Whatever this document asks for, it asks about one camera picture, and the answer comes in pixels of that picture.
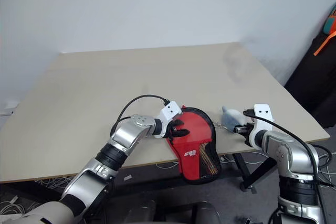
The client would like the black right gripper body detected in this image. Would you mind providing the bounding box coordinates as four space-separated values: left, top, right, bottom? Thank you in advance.
241 122 255 146

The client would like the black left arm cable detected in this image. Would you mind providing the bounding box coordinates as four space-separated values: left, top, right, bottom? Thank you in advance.
110 94 171 136

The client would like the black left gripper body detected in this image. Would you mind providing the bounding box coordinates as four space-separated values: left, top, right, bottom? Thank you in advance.
167 120 182 138

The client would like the black bag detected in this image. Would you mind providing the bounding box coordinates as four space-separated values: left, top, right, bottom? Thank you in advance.
284 31 336 130

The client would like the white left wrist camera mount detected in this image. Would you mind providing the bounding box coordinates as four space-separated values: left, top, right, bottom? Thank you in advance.
156 100 183 140

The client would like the orange strap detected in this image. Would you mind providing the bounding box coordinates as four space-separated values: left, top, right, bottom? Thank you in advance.
313 31 336 57

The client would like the black table leg frame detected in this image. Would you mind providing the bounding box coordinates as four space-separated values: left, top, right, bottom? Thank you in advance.
233 152 277 192

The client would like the white floor cable tangle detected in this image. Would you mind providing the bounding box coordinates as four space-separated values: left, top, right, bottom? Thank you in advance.
34 176 73 189

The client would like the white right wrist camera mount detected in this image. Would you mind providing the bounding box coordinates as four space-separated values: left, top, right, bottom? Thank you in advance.
253 103 276 146

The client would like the teal orange object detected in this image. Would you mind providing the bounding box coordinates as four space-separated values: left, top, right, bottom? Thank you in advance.
324 8 336 35

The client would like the white wall socket box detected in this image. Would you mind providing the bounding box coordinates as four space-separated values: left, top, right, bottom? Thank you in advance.
0 100 19 116

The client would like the grey white plush keychain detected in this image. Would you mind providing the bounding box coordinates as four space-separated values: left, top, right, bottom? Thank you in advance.
214 105 249 132

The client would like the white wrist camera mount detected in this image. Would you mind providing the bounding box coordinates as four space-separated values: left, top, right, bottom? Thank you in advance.
156 100 183 140
253 103 276 146

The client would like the black red mesh paddle case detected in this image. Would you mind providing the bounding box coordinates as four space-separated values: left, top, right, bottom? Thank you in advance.
165 106 222 184

